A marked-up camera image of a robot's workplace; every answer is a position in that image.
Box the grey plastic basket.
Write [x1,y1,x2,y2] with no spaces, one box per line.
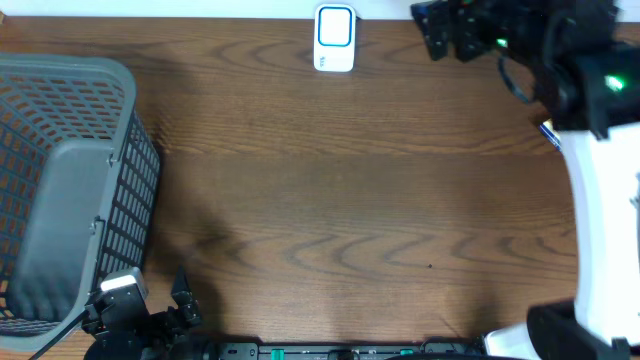
[1,53,161,352]

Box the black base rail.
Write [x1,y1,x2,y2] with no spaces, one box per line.
[211,340,485,360]

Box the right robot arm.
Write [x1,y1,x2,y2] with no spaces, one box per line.
[410,0,639,359]

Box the white barcode scanner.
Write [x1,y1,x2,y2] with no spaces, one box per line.
[313,4,357,73]

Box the yellow snack bag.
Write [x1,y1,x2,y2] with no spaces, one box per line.
[538,119,561,151]

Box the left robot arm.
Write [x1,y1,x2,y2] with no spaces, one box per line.
[81,267,218,360]

